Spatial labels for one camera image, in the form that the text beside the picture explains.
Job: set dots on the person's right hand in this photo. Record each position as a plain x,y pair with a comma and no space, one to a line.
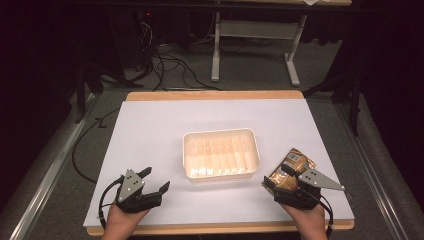
308,221

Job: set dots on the white plastic tray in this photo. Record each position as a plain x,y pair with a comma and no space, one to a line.
220,155

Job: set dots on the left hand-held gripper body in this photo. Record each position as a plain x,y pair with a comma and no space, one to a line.
133,193

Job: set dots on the white metal desk frame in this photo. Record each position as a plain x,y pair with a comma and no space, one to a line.
256,40

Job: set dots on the brown snack packet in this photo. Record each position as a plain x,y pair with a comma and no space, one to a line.
290,171

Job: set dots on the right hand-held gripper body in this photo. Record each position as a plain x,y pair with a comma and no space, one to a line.
305,191

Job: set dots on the white table mat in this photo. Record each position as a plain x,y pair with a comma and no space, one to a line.
186,130

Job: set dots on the black stand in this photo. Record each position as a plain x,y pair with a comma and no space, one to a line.
346,93
87,86

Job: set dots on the person's left hand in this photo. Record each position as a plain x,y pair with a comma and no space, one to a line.
120,222

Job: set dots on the metal floor rail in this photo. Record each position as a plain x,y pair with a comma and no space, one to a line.
50,170
373,173

